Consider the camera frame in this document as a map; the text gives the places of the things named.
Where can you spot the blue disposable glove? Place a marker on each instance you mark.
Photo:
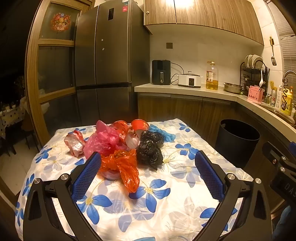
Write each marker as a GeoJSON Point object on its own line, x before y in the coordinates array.
{"type": "Point", "coordinates": [165, 134]}

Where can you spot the person's blue clothing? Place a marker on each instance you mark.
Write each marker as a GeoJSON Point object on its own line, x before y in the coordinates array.
{"type": "Point", "coordinates": [285, 224]}

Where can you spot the wooden lower cabinets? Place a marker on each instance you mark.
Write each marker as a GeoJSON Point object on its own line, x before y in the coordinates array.
{"type": "Point", "coordinates": [185, 109]}

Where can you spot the clear red snack wrapper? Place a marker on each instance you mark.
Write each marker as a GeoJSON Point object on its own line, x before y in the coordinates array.
{"type": "Point", "coordinates": [75, 144]}

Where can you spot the steel basin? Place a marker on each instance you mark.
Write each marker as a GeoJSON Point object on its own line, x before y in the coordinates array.
{"type": "Point", "coordinates": [232, 88]}

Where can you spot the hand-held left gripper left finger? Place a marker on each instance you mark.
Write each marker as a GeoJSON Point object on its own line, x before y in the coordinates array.
{"type": "Point", "coordinates": [89, 171]}

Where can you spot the pink utensil holder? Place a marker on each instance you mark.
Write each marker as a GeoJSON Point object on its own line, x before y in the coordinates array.
{"type": "Point", "coordinates": [255, 95]}

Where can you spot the wooden upper cabinets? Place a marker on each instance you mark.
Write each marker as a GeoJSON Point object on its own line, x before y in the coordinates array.
{"type": "Point", "coordinates": [203, 14]}

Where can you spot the black dish rack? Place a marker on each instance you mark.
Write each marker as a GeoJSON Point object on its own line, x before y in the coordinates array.
{"type": "Point", "coordinates": [252, 69]}

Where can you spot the white plastic spoon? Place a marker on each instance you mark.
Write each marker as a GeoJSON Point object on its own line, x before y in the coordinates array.
{"type": "Point", "coordinates": [261, 81]}

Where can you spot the dark steel refrigerator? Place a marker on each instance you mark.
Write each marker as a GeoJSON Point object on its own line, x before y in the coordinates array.
{"type": "Point", "coordinates": [108, 64]}

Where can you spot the black trash bin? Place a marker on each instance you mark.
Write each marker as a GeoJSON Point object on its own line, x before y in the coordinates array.
{"type": "Point", "coordinates": [238, 143]}

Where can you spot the blue floral tablecloth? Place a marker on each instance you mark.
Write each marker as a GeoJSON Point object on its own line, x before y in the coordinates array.
{"type": "Point", "coordinates": [161, 208]}

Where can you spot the white rice cooker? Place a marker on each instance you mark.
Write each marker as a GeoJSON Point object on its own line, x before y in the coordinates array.
{"type": "Point", "coordinates": [189, 80]}

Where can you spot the white squeeze bottle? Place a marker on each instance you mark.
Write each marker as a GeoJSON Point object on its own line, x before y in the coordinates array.
{"type": "Point", "coordinates": [279, 97]}

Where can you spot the hanging metal spatula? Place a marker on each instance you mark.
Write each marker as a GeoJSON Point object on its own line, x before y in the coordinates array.
{"type": "Point", "coordinates": [273, 60]}

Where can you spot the black air fryer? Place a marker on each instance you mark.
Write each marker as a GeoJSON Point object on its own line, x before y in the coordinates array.
{"type": "Point", "coordinates": [160, 71]}

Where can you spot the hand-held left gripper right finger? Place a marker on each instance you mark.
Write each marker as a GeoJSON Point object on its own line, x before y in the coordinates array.
{"type": "Point", "coordinates": [208, 172]}

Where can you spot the steel faucet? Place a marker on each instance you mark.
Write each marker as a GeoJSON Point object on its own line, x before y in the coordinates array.
{"type": "Point", "coordinates": [288, 73]}

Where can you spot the wooden framed glass door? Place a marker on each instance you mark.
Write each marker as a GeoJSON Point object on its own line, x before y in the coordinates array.
{"type": "Point", "coordinates": [55, 92]}

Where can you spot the window blinds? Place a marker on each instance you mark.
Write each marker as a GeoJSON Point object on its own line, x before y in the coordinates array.
{"type": "Point", "coordinates": [288, 46]}

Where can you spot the red paper cup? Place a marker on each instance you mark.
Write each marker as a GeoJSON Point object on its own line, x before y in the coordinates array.
{"type": "Point", "coordinates": [140, 126]}
{"type": "Point", "coordinates": [121, 127]}

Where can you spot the cooking oil bottle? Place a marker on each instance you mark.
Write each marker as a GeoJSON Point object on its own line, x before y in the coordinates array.
{"type": "Point", "coordinates": [212, 80]}

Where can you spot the dotted cloth dining table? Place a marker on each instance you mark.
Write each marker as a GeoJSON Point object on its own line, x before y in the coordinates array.
{"type": "Point", "coordinates": [11, 115]}

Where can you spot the wooden cabinets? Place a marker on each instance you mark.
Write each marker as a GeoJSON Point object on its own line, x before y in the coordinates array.
{"type": "Point", "coordinates": [185, 109]}
{"type": "Point", "coordinates": [203, 14]}

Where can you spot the orange plastic bag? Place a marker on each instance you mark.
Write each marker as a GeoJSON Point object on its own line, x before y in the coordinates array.
{"type": "Point", "coordinates": [124, 169]}

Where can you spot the light stone countertop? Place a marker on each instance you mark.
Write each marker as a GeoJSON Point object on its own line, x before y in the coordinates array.
{"type": "Point", "coordinates": [175, 90]}

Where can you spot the dark wall socket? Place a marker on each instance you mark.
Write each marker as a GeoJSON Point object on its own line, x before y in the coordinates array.
{"type": "Point", "coordinates": [169, 45]}

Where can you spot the pink plastic bag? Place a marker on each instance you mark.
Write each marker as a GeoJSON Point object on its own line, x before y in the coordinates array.
{"type": "Point", "coordinates": [104, 140]}

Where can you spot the yellow dish soap bottle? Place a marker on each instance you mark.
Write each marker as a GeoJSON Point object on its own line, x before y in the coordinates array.
{"type": "Point", "coordinates": [286, 104]}

